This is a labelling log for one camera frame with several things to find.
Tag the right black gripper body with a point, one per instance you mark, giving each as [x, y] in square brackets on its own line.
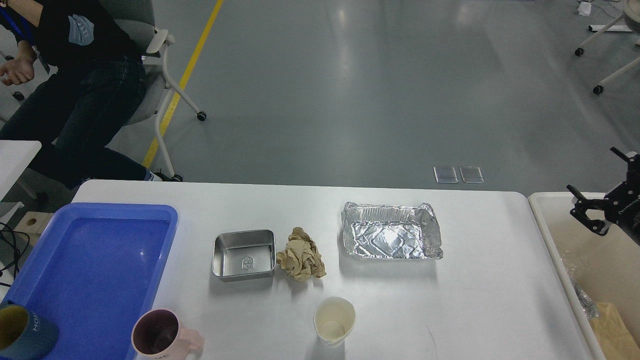
[622, 208]

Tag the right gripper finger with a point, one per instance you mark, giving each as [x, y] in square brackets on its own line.
[632, 159]
[582, 205]

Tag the pink mug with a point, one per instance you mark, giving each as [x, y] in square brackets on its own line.
[159, 334]

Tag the white plastic bin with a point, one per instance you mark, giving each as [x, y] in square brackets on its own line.
[606, 267]

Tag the right floor plate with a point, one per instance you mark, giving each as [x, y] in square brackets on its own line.
[471, 174]

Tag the floor plate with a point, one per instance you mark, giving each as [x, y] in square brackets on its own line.
[471, 174]
[445, 174]

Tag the left floor plate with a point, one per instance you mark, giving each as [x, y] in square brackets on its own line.
[445, 174]

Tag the aluminium foil tray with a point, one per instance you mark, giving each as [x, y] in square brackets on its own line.
[391, 232]

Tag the white paper cup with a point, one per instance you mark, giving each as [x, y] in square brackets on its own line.
[333, 320]

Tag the crumpled brown paper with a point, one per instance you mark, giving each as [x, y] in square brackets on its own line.
[300, 259]

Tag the steel rectangular container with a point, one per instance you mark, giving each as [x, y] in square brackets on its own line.
[244, 255]

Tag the grey office chair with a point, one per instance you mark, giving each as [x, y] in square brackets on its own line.
[136, 18]

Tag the blue plastic tray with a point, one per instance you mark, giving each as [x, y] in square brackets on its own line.
[94, 272]

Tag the person in black clothes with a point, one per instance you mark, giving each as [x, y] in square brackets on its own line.
[99, 83]

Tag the wooden block with hole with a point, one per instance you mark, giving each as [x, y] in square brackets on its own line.
[33, 224]

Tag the white side table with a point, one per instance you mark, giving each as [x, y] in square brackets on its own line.
[15, 156]

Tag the blue mug yellow inside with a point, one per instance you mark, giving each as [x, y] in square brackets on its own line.
[25, 335]

